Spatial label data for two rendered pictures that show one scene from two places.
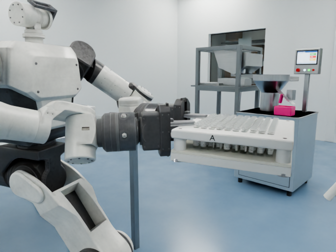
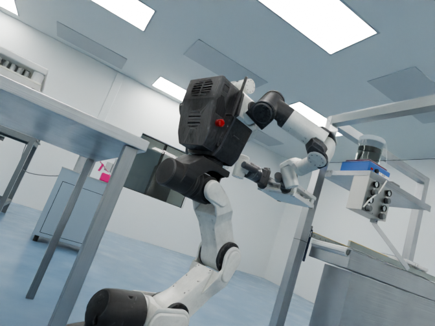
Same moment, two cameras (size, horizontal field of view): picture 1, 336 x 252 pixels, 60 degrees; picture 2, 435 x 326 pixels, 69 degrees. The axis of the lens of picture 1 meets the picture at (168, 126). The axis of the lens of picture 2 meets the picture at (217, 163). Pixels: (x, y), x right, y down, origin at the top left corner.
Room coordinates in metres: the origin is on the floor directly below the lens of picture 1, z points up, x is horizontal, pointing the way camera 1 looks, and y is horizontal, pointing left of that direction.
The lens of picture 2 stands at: (0.37, 1.66, 0.66)
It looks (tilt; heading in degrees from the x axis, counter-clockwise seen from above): 12 degrees up; 293
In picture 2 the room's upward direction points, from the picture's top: 19 degrees clockwise
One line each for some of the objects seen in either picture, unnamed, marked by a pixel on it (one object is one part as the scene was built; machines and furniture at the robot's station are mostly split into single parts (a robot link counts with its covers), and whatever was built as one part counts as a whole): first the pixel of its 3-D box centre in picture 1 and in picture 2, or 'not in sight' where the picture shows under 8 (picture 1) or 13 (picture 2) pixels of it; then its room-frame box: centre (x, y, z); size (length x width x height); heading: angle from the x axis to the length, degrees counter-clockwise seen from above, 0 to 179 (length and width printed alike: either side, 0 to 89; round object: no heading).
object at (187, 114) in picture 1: (195, 114); not in sight; (0.78, -0.08, 1.05); 0.06 x 0.03 x 0.02; 59
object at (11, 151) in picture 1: (24, 165); (192, 176); (0.96, 0.49, 0.84); 0.28 x 0.13 x 0.18; 67
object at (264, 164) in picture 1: (237, 148); (285, 196); (0.68, -0.17, 0.98); 0.24 x 0.24 x 0.02; 67
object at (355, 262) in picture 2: not in sight; (394, 279); (-0.05, -0.82, 0.76); 1.30 x 0.29 x 0.10; 48
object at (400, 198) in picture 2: not in sight; (373, 191); (0.21, -0.55, 1.23); 0.62 x 0.38 x 0.04; 48
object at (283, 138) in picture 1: (238, 128); (287, 189); (0.68, -0.17, 1.03); 0.25 x 0.24 x 0.02; 157
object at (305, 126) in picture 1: (274, 147); (77, 209); (2.96, -1.12, 0.38); 0.63 x 0.57 x 0.76; 47
